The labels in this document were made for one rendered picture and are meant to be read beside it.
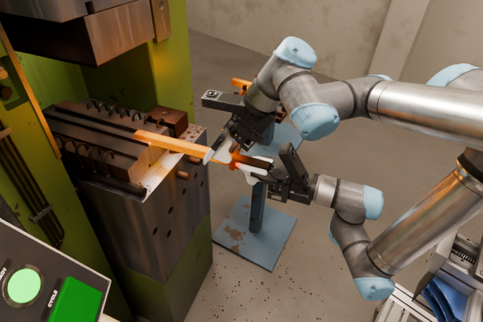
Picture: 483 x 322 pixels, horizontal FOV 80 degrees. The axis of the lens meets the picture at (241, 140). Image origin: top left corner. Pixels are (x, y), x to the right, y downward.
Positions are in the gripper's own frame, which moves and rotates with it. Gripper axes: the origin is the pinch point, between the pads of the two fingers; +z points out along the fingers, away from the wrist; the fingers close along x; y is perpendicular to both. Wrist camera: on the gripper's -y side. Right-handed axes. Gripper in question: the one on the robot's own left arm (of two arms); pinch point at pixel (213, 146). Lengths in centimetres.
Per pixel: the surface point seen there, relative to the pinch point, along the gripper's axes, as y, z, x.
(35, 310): -6.6, 0.4, -47.3
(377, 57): 82, 23, 263
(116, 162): -18.8, 16.6, -10.9
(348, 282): 101, 62, 38
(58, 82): -59, 34, 12
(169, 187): -3.4, 21.8, -4.2
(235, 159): 6.6, -1.8, -1.0
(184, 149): -6.1, 6.6, -1.4
